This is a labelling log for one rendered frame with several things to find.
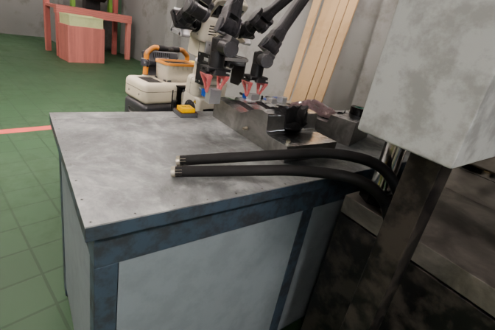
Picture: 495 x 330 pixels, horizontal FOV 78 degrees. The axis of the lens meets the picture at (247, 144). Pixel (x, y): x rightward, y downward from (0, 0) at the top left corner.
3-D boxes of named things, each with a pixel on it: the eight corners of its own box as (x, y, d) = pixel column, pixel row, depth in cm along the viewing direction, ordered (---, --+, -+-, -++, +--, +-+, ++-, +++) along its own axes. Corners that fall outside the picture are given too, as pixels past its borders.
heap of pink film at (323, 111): (282, 107, 155) (285, 92, 152) (298, 104, 169) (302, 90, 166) (329, 124, 141) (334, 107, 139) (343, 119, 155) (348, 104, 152)
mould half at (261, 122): (212, 116, 141) (216, 86, 136) (257, 115, 156) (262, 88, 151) (283, 163, 104) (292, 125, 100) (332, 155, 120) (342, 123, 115)
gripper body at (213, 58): (230, 74, 118) (234, 54, 115) (207, 72, 112) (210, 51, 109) (222, 71, 122) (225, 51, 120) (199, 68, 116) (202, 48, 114)
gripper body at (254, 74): (267, 82, 145) (271, 65, 142) (250, 80, 139) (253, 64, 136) (259, 78, 150) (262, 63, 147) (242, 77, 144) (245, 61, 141)
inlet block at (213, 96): (193, 93, 127) (194, 81, 126) (204, 94, 130) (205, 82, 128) (208, 104, 118) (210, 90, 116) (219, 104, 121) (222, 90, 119)
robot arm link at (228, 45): (237, 27, 116) (219, 15, 111) (253, 31, 107) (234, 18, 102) (223, 57, 118) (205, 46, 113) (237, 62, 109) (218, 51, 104)
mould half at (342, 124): (257, 113, 160) (261, 92, 157) (283, 108, 181) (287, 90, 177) (348, 146, 134) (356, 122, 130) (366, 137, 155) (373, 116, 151)
